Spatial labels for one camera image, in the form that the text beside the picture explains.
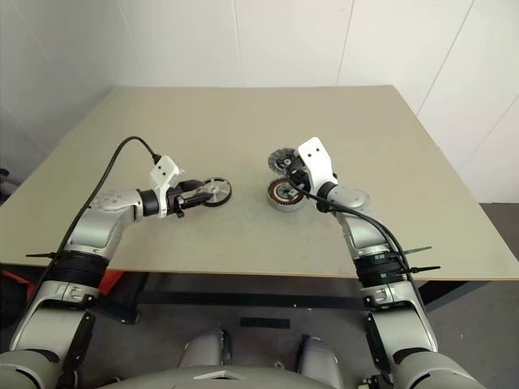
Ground grey robot torso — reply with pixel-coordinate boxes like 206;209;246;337
108;355;368;389

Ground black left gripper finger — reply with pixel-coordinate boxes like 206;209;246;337
178;177;208;192
182;193;217;207

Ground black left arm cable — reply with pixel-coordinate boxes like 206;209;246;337
36;137;164;287

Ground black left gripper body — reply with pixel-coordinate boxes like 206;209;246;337
165;182;192;219

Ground black tape strip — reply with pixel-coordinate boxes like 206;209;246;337
239;317;292;330

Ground copper wound stator ring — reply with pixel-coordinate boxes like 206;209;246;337
265;179;307;211

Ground grey finned rotor housing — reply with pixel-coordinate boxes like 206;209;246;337
266;147;303;176

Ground black table frame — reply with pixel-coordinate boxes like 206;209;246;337
0;263;519;326

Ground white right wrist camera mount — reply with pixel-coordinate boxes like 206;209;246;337
297;137;338;196

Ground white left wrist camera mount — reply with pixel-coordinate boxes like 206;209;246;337
148;155;180;219

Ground grey robot leg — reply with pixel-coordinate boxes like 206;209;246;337
297;333;341;373
181;327;235;369

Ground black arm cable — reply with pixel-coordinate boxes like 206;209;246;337
36;137;164;287
288;180;419;281

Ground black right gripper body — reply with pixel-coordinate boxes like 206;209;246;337
283;156;314;192

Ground grey right robot leg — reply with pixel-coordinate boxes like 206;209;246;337
297;333;341;373

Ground grey left robot leg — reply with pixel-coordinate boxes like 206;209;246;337
181;327;235;369

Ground silver rotor disc black rim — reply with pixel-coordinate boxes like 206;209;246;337
196;176;234;208

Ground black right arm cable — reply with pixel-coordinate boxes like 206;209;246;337
288;180;419;281

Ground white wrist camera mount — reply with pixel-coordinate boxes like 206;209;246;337
148;155;180;219
297;137;338;196

